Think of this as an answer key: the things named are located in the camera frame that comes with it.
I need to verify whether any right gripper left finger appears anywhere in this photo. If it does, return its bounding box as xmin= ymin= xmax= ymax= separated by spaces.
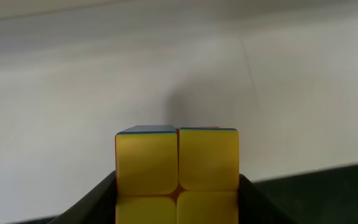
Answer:
xmin=47 ymin=170 xmax=117 ymax=224

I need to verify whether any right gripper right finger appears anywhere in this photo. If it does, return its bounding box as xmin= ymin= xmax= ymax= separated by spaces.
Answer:
xmin=237 ymin=173 xmax=293 ymax=224

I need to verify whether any many-coloured puzzle cube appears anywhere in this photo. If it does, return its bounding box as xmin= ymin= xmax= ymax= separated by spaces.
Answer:
xmin=114 ymin=124 xmax=241 ymax=224

